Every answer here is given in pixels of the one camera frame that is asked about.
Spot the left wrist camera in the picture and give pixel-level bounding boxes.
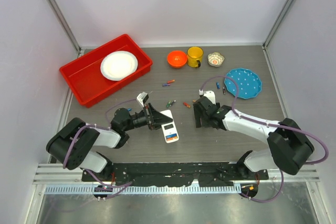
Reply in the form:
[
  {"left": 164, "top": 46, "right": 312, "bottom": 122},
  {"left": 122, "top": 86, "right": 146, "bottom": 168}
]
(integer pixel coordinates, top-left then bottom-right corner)
[{"left": 136, "top": 92, "right": 149, "bottom": 108}]

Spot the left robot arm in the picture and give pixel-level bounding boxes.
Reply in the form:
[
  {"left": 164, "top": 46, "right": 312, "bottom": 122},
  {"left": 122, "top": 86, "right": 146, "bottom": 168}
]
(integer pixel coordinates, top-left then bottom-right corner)
[{"left": 46, "top": 103, "right": 173, "bottom": 182}]

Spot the yellow mug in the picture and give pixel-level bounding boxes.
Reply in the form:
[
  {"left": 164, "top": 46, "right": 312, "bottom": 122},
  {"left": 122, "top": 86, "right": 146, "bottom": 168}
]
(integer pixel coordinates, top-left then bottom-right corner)
[{"left": 187, "top": 46, "right": 203, "bottom": 68}]

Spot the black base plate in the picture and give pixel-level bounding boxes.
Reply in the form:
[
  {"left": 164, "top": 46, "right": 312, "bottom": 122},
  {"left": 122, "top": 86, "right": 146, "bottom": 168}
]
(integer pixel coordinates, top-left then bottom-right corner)
[{"left": 93, "top": 162, "right": 269, "bottom": 187}]

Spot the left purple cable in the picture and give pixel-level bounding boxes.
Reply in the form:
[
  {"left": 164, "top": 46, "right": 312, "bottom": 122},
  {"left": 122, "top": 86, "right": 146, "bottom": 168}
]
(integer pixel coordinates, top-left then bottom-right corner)
[{"left": 62, "top": 99, "right": 138, "bottom": 169}]

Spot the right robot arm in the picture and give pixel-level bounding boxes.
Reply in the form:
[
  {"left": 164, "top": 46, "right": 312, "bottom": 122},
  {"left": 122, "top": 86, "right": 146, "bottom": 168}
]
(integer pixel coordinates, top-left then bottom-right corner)
[{"left": 193, "top": 96, "right": 314, "bottom": 179}]

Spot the red plastic bin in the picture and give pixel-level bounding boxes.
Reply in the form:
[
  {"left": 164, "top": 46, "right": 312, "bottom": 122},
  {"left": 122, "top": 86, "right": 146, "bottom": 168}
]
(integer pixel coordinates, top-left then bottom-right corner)
[{"left": 59, "top": 34, "right": 153, "bottom": 108}]

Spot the white cable duct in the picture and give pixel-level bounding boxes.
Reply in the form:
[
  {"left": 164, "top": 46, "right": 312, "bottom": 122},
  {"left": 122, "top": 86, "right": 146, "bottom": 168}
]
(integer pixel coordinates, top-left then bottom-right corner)
[{"left": 45, "top": 183, "right": 241, "bottom": 195}]

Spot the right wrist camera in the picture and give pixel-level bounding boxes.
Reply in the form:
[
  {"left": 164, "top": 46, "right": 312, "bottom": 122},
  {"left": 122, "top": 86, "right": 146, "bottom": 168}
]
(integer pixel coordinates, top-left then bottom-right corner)
[{"left": 199, "top": 89, "right": 216, "bottom": 104}]

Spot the patterned small bowl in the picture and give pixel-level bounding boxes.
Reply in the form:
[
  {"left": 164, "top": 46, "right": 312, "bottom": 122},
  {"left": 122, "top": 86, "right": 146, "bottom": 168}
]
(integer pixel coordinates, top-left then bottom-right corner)
[{"left": 207, "top": 52, "right": 225, "bottom": 67}]

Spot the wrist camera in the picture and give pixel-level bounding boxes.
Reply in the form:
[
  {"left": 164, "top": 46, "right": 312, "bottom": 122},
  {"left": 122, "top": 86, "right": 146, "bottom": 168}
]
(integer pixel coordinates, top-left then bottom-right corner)
[
  {"left": 199, "top": 89, "right": 216, "bottom": 104},
  {"left": 136, "top": 92, "right": 149, "bottom": 108}
]

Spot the blue dotted plate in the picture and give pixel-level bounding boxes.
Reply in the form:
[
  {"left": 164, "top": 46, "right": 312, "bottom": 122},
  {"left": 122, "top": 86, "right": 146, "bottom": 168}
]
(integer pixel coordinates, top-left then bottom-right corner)
[{"left": 224, "top": 68, "right": 263, "bottom": 100}]

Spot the white remote control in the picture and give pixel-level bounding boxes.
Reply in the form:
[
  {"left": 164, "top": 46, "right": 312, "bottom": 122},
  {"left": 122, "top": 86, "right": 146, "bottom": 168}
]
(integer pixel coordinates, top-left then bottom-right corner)
[{"left": 161, "top": 110, "right": 179, "bottom": 143}]

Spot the white paper plate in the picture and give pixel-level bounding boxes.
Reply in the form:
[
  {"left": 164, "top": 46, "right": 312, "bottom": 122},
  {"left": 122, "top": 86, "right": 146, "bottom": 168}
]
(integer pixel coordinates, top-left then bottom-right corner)
[{"left": 100, "top": 51, "right": 138, "bottom": 81}]

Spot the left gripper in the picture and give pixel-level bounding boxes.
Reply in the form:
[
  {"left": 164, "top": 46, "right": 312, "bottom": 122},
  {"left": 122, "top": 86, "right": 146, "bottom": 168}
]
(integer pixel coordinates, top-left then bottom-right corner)
[{"left": 123, "top": 103, "right": 172, "bottom": 132}]

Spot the orange bowl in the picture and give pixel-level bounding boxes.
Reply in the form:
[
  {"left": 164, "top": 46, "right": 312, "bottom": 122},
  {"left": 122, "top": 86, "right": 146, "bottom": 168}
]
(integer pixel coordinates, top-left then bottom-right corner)
[{"left": 167, "top": 50, "right": 187, "bottom": 68}]

